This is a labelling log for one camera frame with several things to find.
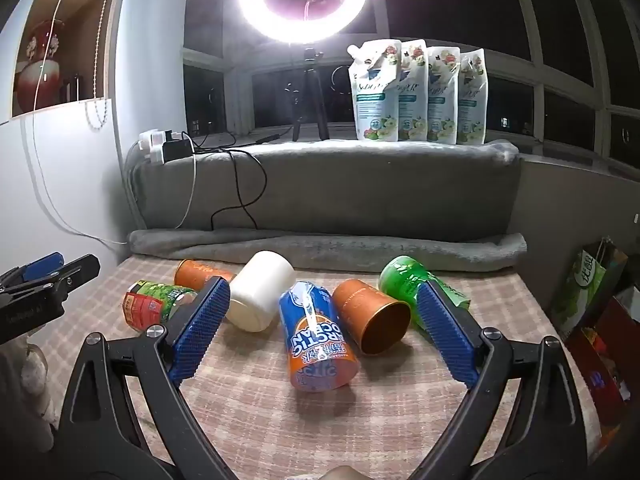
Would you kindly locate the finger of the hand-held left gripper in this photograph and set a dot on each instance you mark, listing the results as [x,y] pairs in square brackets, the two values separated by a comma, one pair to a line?
[75,270]
[44,266]

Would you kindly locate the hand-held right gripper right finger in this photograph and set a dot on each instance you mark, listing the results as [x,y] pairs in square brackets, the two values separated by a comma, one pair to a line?
[447,332]

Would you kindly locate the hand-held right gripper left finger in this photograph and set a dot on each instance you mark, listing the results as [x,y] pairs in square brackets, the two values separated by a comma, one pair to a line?
[200,330]

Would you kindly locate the blue and orange cup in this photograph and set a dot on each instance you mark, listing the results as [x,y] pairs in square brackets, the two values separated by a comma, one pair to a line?
[315,340]

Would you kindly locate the red and green cup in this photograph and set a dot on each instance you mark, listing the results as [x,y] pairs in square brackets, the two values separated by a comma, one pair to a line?
[152,305]

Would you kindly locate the white cup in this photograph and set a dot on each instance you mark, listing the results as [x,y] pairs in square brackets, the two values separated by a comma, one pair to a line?
[260,292]

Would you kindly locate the copper brown cup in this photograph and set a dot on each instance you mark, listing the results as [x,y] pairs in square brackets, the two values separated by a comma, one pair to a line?
[367,312]

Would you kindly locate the person's right hand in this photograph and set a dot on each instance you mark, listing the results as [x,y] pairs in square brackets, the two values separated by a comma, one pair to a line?
[342,474]

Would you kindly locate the plaid tablecloth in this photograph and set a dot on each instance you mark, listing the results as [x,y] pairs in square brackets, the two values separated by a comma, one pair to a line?
[260,410]

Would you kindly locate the green paper bag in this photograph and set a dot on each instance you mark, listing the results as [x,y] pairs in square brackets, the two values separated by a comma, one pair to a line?
[582,285]

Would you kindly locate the white power strip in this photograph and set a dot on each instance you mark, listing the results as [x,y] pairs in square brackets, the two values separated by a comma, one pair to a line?
[152,147]

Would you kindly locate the black power adapter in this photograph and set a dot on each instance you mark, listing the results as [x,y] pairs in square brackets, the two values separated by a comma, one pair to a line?
[176,150]

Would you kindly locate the red cardboard box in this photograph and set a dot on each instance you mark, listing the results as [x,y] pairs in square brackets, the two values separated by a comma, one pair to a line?
[607,345]

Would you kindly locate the grey blanket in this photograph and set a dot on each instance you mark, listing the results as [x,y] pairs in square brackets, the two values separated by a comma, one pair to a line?
[360,195]

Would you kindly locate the red and white vase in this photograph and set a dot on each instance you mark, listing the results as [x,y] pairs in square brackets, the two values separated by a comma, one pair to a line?
[37,80]

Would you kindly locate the white spouted refill pouch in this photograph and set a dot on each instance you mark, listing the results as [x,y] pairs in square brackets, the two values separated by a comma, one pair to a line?
[375,95]

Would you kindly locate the black tripod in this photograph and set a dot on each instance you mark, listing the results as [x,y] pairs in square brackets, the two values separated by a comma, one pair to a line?
[311,95]

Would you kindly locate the window frame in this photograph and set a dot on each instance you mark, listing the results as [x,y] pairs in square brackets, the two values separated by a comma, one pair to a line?
[539,110]

